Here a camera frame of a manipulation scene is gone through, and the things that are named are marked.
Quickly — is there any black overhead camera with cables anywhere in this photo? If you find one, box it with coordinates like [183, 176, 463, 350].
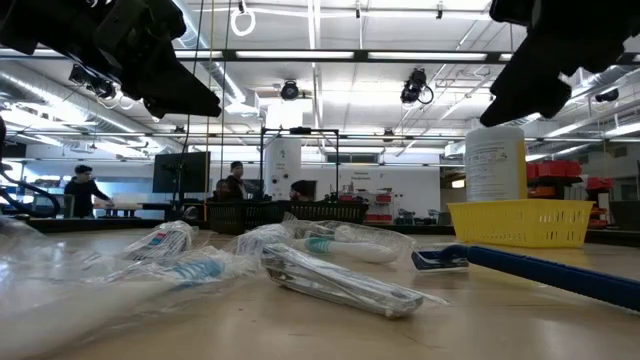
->
[68, 63, 136, 111]

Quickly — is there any silver ventilation duct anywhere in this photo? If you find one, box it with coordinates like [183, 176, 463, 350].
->
[0, 59, 166, 149]

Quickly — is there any black curved hose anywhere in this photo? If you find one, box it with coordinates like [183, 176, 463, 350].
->
[0, 169, 62, 219]

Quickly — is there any black overhead beam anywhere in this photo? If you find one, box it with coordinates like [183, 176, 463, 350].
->
[0, 47, 640, 64]

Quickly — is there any teal white toothbrush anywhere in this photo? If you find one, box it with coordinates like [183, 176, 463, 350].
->
[292, 212, 419, 265]

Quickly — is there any white wipes canister yellow label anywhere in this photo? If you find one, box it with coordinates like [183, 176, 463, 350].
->
[464, 125, 529, 203]

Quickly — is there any black ceiling camera with cable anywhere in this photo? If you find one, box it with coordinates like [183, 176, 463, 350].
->
[399, 68, 435, 106]

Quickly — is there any yellow mesh plastic basket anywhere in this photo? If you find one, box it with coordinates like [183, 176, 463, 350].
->
[447, 198, 595, 250]

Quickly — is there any grey slim packet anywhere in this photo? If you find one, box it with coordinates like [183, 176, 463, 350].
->
[0, 213, 56, 251]

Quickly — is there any person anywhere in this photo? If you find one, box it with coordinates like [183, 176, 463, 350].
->
[224, 160, 249, 202]
[63, 164, 114, 219]
[289, 179, 314, 202]
[209, 179, 231, 203]

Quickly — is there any black metal rig frame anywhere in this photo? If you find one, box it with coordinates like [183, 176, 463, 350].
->
[258, 125, 341, 201]

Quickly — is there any black mesh plastic basket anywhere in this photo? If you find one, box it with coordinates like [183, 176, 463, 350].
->
[204, 201, 294, 235]
[284, 200, 370, 225]

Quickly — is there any blue disposable razor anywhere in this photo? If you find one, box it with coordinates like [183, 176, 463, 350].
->
[410, 243, 640, 312]

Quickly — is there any toothpaste tube red blue print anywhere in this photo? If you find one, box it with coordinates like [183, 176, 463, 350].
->
[117, 219, 199, 264]

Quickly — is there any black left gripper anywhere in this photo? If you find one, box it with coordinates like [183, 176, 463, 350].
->
[0, 0, 222, 120]

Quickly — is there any large red storage bin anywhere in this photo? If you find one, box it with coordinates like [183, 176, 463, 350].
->
[525, 159, 584, 182]

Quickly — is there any clear bluish toiletry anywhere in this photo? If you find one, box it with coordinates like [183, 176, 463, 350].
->
[232, 223, 299, 257]

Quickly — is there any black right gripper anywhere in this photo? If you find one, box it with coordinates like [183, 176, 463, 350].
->
[479, 0, 640, 128]

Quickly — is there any black round ceiling camera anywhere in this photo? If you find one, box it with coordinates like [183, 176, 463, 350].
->
[279, 79, 300, 101]

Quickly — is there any black monitor screen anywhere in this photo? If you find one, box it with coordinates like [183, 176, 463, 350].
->
[152, 151, 212, 194]

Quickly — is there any silver toiletry packet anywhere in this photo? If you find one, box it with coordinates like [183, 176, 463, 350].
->
[259, 243, 449, 321]

